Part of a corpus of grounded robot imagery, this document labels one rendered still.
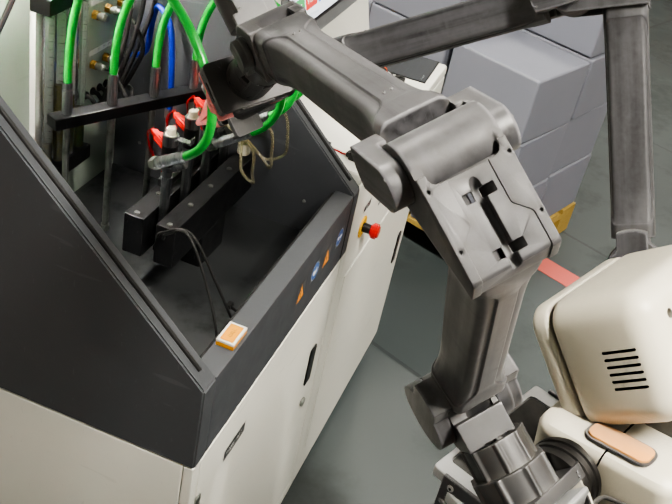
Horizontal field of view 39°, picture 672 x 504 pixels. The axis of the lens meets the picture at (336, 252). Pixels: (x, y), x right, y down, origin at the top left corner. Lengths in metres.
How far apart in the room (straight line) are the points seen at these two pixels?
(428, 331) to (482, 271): 2.50
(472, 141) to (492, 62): 2.45
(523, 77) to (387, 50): 1.74
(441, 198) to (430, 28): 0.71
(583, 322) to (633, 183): 0.33
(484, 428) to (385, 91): 0.39
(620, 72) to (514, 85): 1.80
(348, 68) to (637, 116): 0.57
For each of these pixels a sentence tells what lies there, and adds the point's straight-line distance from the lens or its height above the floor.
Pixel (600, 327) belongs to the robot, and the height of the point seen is 1.34.
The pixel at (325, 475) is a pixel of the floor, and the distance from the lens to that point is 2.61.
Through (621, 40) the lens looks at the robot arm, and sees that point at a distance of 1.32.
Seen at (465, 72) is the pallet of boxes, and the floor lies 0.73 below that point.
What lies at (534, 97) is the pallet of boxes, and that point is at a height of 0.76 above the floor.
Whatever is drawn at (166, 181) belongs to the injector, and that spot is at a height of 1.04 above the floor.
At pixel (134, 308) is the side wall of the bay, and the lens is 1.36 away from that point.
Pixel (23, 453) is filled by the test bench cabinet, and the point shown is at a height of 0.67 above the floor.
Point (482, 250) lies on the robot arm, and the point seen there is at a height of 1.55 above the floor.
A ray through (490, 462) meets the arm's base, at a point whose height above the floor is 1.22.
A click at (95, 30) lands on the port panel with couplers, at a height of 1.17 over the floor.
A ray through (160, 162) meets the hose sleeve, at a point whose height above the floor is 1.15.
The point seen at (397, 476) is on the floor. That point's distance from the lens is 2.67.
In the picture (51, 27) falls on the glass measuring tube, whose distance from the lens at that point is 1.71.
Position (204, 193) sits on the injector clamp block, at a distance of 1.76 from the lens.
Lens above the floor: 1.90
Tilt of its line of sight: 34 degrees down
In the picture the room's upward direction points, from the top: 13 degrees clockwise
